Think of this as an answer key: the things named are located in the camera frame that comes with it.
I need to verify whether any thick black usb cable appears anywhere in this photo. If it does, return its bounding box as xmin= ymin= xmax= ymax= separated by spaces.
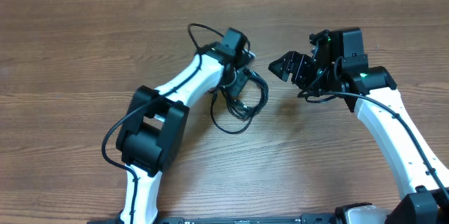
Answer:
xmin=224 ymin=68 xmax=270 ymax=121

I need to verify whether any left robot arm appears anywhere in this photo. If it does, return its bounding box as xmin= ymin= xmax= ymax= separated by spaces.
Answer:
xmin=115 ymin=28 xmax=254 ymax=223

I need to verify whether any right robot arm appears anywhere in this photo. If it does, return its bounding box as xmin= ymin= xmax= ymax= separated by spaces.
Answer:
xmin=268 ymin=27 xmax=448 ymax=223

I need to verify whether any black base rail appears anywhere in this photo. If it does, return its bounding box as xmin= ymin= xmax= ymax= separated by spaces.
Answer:
xmin=87 ymin=202 xmax=373 ymax=224

